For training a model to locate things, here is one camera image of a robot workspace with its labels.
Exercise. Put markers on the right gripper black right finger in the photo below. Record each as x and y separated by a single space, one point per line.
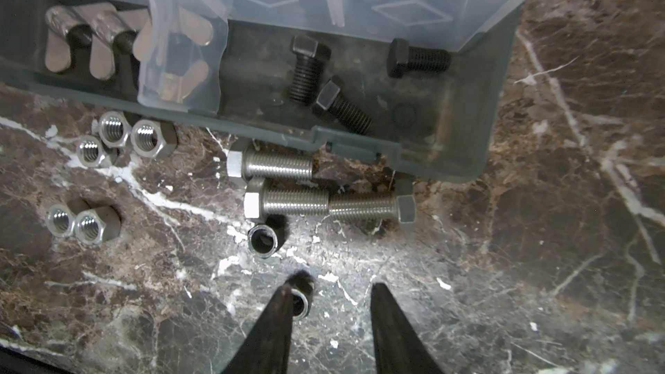
397 347

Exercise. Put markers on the black hex nut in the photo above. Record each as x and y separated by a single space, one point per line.
302 285
266 239

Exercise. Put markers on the silver hex bolt far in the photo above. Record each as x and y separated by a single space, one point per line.
381 205

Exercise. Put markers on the silver wing nut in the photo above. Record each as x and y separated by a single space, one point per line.
171 59
114 31
67 31

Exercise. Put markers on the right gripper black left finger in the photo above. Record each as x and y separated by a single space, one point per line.
266 348

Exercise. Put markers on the silver hex nut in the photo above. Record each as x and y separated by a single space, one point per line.
60 217
92 153
115 129
153 139
95 226

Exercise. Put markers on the silver hex bolt near box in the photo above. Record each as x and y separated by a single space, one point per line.
245 164

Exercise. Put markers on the clear plastic compartment box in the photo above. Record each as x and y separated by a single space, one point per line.
432 125

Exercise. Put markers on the silver hex bolt middle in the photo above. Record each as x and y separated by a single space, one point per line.
259 204

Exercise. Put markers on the black bolt inside box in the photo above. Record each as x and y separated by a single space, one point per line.
311 58

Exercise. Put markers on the black bolt in box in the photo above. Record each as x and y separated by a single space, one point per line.
403 58
331 101

